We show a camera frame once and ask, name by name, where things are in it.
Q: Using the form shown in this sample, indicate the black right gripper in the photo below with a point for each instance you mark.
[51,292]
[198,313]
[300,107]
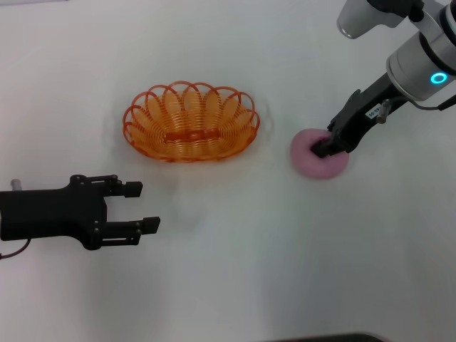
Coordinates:
[363,110]

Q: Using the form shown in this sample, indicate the black robot torso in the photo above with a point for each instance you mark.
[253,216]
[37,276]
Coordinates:
[331,338]

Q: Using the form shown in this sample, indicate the pink round sponge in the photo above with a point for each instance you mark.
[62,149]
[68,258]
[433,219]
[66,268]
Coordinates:
[306,164]

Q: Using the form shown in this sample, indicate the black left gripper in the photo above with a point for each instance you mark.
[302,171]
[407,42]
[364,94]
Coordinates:
[53,213]

